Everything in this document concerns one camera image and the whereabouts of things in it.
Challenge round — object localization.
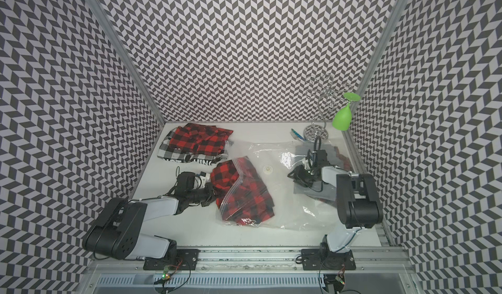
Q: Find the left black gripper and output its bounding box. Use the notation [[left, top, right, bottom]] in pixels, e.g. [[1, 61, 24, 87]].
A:
[[187, 182, 226, 207]]

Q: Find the clear plastic vacuum bag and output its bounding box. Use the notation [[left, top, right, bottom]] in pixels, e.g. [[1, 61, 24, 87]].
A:
[[220, 141, 338, 231]]

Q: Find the red black plaid shirt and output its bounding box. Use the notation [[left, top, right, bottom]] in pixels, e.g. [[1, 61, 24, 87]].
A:
[[168, 123, 233, 156]]

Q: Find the black white plaid shirt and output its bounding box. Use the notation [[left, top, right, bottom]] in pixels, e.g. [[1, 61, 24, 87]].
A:
[[157, 135, 227, 165]]

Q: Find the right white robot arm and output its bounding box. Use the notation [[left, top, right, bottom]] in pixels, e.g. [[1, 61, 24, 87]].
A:
[[288, 165, 384, 260]]

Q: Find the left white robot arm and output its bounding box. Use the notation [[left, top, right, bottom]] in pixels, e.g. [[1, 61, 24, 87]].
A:
[[82, 184, 220, 260]]

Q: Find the grey folded cloth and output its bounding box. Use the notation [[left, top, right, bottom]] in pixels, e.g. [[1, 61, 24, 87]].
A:
[[294, 145, 344, 201]]

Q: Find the dark plaid cloth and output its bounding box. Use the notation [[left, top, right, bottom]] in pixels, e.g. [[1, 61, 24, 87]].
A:
[[317, 146, 353, 208]]

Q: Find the green plastic wine glass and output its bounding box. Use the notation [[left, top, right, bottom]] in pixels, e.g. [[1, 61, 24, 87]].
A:
[[332, 92, 361, 131]]

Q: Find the left small circuit board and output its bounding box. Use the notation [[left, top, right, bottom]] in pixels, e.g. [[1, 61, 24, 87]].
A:
[[162, 267, 173, 280]]

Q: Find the small circuit board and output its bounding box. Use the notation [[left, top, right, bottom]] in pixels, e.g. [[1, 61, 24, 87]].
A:
[[324, 274, 345, 294], [162, 267, 173, 280]]

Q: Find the right small circuit board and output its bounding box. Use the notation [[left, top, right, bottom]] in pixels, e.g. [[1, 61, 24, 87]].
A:
[[324, 274, 345, 294]]

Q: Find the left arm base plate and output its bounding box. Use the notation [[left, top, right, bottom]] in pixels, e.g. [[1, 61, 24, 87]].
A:
[[143, 248, 200, 271]]

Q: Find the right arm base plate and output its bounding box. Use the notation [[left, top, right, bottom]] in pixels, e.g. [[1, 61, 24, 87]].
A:
[[300, 248, 356, 271]]

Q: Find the metal wire glass rack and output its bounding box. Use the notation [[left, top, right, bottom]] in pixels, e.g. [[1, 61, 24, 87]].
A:
[[303, 74, 352, 142]]

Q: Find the aluminium front rail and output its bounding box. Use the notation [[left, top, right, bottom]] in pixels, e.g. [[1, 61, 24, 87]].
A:
[[84, 246, 417, 275]]

